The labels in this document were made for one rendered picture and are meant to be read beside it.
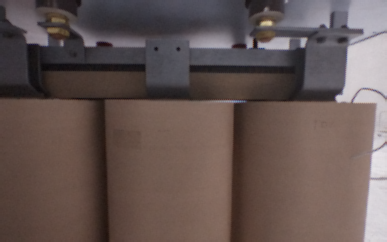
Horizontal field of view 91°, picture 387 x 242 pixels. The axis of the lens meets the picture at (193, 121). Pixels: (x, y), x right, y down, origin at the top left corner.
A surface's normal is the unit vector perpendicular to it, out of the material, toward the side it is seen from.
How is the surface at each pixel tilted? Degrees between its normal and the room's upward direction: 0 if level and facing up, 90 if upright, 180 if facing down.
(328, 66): 90
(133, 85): 90
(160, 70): 90
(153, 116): 90
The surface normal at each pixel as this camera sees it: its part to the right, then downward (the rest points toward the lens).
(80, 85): 0.02, 0.08
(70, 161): 0.69, 0.07
